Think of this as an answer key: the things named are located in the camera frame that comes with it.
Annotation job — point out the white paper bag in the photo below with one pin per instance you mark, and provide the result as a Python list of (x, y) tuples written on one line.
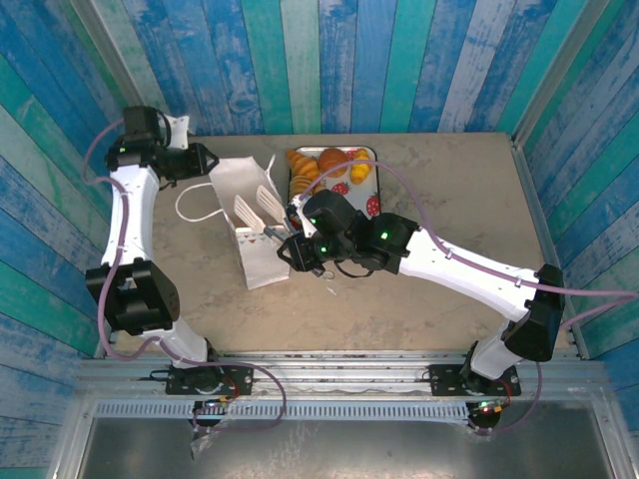
[(259, 264)]

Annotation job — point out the small fake croissant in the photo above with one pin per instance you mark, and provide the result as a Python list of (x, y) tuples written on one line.
[(319, 188)]

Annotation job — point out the yellow twisted fake bread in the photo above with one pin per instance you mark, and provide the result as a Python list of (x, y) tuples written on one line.
[(360, 169)]

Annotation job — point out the round fake bun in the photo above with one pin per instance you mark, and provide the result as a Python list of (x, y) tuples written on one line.
[(333, 159)]

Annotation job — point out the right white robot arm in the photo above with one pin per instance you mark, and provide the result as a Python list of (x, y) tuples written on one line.
[(474, 269)]

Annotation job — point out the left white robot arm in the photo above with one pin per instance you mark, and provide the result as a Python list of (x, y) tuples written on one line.
[(142, 219)]

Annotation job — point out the strawberry print white tray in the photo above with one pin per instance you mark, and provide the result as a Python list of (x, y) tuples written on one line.
[(367, 192)]

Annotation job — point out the small white scrap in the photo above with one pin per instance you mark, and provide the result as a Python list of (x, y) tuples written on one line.
[(332, 290)]

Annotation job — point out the small circuit board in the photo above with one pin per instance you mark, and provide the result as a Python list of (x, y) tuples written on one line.
[(219, 402), (491, 408)]

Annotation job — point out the steel sheet panel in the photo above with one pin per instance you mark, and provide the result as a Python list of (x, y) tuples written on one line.
[(349, 449)]

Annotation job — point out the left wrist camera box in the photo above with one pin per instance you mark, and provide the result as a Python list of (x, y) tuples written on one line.
[(177, 129)]

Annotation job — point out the aluminium mounting rail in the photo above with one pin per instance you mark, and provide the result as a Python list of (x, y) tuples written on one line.
[(349, 371)]

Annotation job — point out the aluminium corner post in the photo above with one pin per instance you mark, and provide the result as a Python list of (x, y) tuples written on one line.
[(107, 55), (559, 65)]

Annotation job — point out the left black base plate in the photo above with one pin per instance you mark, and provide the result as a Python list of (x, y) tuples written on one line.
[(239, 379)]

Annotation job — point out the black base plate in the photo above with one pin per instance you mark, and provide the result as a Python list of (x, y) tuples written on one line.
[(449, 381), (239, 379)]

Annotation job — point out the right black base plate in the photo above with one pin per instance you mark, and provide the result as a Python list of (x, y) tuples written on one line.
[(449, 381)]

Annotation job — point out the aluminium table side rail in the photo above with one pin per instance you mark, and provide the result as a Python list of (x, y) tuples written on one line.
[(539, 209)]

